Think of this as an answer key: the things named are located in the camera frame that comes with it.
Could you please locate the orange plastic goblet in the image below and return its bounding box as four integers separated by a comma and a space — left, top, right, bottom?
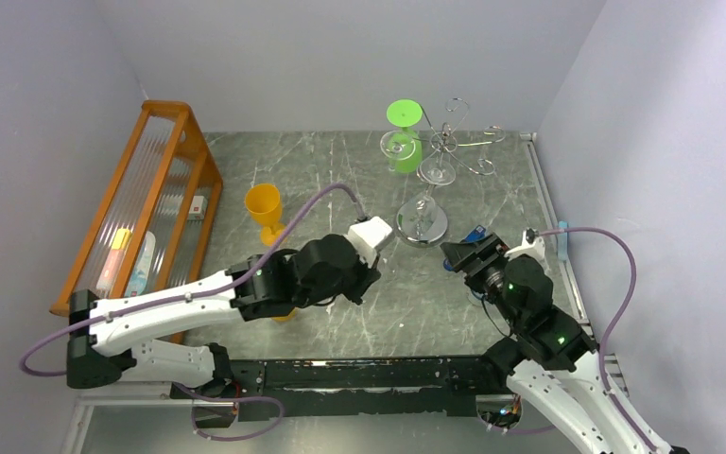
272, 308, 298, 323
244, 183, 285, 246

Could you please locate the clear wine glass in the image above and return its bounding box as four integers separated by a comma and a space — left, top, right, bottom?
417, 154, 457, 186
380, 130, 417, 162

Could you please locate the green plastic wine glass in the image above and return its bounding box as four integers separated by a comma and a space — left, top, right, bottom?
380, 99, 423, 174

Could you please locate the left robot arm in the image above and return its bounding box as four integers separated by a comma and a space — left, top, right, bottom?
65, 232, 386, 397

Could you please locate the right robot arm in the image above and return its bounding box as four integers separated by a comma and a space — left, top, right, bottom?
441, 229, 684, 453

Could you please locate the chrome wine glass rack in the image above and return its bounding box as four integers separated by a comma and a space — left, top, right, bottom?
395, 101, 506, 246

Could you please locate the orange wooden rack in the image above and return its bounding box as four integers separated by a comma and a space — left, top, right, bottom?
49, 100, 223, 317

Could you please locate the light blue pen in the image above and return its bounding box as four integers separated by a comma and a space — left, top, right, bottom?
557, 220, 569, 263

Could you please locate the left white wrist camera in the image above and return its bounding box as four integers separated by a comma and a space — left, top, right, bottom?
344, 217, 393, 269

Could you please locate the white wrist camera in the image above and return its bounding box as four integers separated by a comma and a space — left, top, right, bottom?
344, 217, 393, 269
505, 228, 545, 263

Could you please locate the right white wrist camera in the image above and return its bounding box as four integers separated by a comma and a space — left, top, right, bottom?
505, 228, 545, 263

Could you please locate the black base frame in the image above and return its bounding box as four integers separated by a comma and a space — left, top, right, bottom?
194, 355, 511, 422

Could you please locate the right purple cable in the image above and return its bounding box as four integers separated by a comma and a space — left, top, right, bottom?
541, 226, 662, 454

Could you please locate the loose purple cable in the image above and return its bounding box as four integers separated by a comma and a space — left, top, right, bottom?
171, 383, 285, 443

